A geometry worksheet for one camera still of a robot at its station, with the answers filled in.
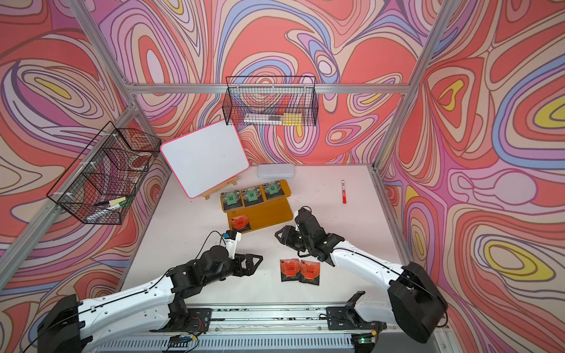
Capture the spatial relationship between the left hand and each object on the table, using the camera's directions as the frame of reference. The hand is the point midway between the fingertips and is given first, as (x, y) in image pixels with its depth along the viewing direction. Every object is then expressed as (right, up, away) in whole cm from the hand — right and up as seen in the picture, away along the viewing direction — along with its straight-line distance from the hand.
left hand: (257, 260), depth 76 cm
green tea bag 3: (+5, +25, +15) cm, 29 cm away
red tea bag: (-10, +9, +20) cm, 24 cm away
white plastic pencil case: (+5, +34, +41) cm, 54 cm away
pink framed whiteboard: (-26, +39, +21) cm, 52 cm away
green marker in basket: (-47, +20, -5) cm, 52 cm away
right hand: (+8, +5, +5) cm, 11 cm away
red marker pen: (+39, +20, +29) cm, 52 cm away
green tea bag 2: (-4, +23, +14) cm, 27 cm away
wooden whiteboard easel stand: (-28, +22, +27) cm, 45 cm away
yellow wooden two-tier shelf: (-2, +18, +10) cm, 20 cm away
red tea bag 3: (+19, -7, +8) cm, 22 cm away
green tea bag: (-13, +22, +12) cm, 28 cm away
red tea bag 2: (+12, -7, +9) cm, 16 cm away
